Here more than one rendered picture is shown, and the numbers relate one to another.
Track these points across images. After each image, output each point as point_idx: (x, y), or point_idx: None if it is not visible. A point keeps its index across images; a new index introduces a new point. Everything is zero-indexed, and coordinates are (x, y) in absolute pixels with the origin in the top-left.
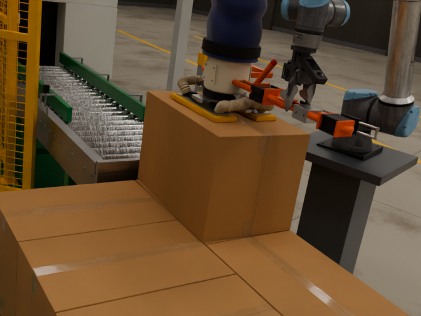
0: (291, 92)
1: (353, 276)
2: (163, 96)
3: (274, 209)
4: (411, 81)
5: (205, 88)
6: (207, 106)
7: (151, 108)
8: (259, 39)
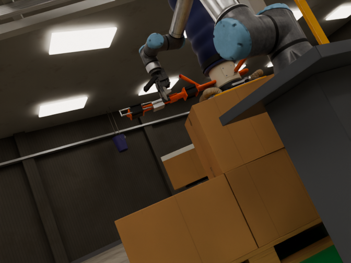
0: (160, 96)
1: (161, 200)
2: None
3: (211, 158)
4: (210, 5)
5: None
6: None
7: None
8: (203, 56)
